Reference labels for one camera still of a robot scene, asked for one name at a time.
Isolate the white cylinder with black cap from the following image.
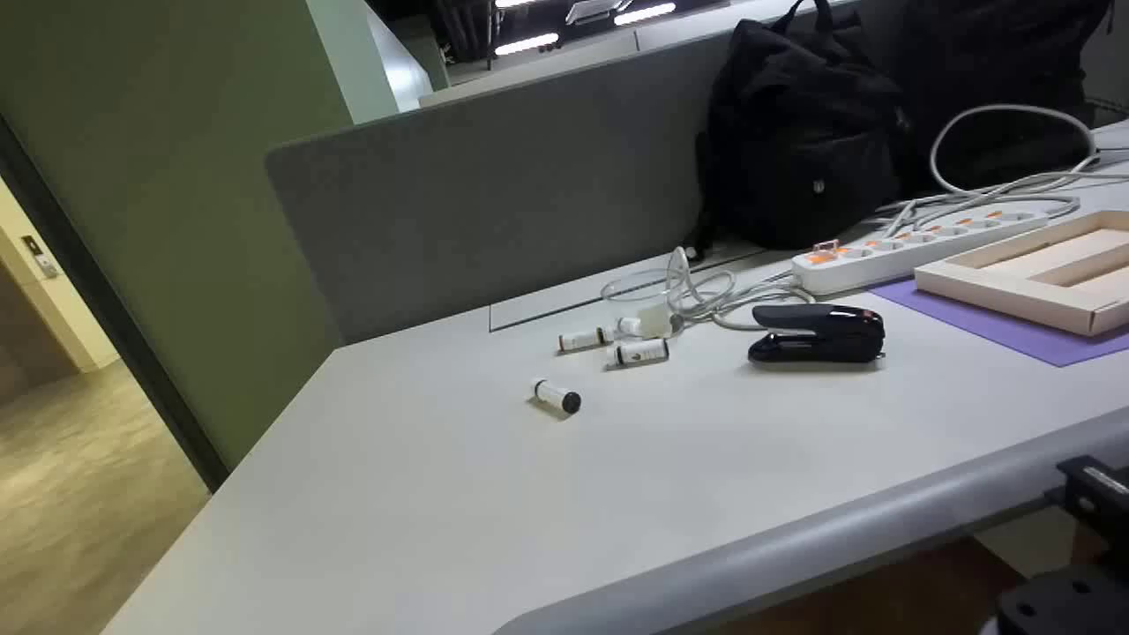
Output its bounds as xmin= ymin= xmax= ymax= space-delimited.
xmin=530 ymin=373 xmax=585 ymax=418

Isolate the white power cable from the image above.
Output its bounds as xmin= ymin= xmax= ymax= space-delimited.
xmin=877 ymin=101 xmax=1129 ymax=239

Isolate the grey desk divider panel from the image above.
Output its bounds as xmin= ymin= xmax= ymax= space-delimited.
xmin=265 ymin=23 xmax=757 ymax=347

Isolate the purple mat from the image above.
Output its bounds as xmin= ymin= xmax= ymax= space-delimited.
xmin=870 ymin=275 xmax=1129 ymax=370

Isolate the light wooden frame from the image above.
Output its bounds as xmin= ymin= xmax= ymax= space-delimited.
xmin=911 ymin=207 xmax=1129 ymax=341

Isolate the white extension power strip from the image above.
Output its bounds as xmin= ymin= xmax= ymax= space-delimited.
xmin=791 ymin=197 xmax=1085 ymax=299

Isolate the white plug with cord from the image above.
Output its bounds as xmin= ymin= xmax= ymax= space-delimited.
xmin=597 ymin=243 xmax=825 ymax=335

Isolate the white cylinder with black band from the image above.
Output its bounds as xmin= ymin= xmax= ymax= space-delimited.
xmin=611 ymin=335 xmax=673 ymax=370
xmin=554 ymin=324 xmax=617 ymax=356

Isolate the black office chair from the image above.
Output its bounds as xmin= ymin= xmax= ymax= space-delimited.
xmin=860 ymin=0 xmax=1118 ymax=197

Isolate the black backpack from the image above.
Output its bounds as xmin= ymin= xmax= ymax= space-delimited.
xmin=690 ymin=0 xmax=913 ymax=262

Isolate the black stapler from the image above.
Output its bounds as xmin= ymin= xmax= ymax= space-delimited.
xmin=746 ymin=299 xmax=891 ymax=367

